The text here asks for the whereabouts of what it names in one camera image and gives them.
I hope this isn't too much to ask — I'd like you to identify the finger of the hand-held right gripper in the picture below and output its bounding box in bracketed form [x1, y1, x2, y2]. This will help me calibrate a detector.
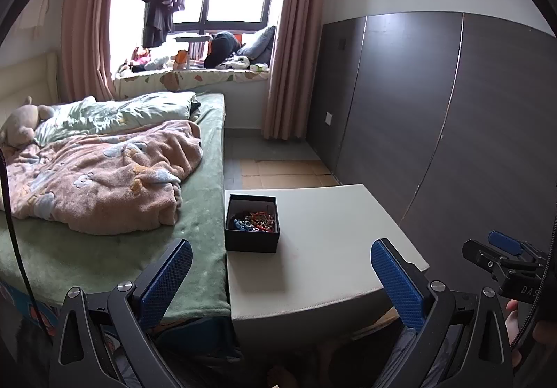
[462, 239, 544, 299]
[488, 230, 549, 262]

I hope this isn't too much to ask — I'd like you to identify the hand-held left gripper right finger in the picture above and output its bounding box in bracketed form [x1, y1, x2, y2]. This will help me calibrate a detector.
[371, 239, 514, 388]

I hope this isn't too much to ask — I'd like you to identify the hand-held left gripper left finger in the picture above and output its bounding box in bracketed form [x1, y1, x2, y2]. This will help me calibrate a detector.
[49, 239, 193, 388]

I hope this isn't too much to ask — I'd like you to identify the black jewelry box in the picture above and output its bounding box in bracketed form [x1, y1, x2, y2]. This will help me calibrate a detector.
[225, 194, 279, 253]

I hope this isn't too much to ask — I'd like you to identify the pile of beaded bracelets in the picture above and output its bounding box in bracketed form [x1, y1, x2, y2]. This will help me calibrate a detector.
[230, 206, 277, 233]

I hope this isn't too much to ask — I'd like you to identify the person's right hand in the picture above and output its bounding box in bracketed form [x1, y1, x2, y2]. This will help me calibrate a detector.
[505, 299, 557, 371]

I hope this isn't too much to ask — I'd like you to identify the bed with green sheet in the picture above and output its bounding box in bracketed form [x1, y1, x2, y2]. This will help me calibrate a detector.
[0, 92, 236, 367]

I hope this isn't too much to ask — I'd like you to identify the pink fleece blanket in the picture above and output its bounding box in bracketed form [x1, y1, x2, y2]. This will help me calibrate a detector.
[0, 120, 204, 236]

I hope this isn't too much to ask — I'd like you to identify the flattened cardboard sheet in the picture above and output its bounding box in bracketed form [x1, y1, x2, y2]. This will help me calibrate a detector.
[241, 158, 340, 189]

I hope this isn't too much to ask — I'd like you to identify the light green floral quilt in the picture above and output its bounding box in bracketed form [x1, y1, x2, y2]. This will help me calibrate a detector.
[32, 91, 201, 146]

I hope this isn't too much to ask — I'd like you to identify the floral window seat cushion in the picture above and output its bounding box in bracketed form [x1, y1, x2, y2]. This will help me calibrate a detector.
[114, 68, 270, 99]

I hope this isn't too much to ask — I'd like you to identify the beige plush toy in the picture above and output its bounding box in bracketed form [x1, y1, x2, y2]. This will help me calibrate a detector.
[0, 96, 55, 149]

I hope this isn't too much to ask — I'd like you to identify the pile of soft toys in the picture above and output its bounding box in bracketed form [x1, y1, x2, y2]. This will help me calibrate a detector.
[117, 46, 171, 76]

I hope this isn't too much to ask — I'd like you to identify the white and green cloth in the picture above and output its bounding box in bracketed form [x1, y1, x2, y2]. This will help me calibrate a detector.
[222, 55, 268, 72]

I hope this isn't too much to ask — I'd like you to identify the small white folding table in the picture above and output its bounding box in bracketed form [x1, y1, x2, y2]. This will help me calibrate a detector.
[175, 35, 212, 67]

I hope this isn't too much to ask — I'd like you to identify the beige bed headboard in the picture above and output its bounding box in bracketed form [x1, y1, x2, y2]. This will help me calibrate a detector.
[0, 51, 59, 123]

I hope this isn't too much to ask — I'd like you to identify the grey pillow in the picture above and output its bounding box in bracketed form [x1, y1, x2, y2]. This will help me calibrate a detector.
[237, 25, 277, 64]

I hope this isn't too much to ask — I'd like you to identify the pink curtain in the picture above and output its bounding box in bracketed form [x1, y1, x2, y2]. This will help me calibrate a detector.
[261, 0, 327, 141]
[61, 0, 131, 104]

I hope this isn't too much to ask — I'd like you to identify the black braided cable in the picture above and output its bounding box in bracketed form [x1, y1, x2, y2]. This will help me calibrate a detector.
[511, 214, 557, 349]

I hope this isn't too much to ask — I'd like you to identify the thin black cable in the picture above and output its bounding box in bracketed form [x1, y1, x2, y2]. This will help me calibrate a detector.
[0, 144, 48, 330]

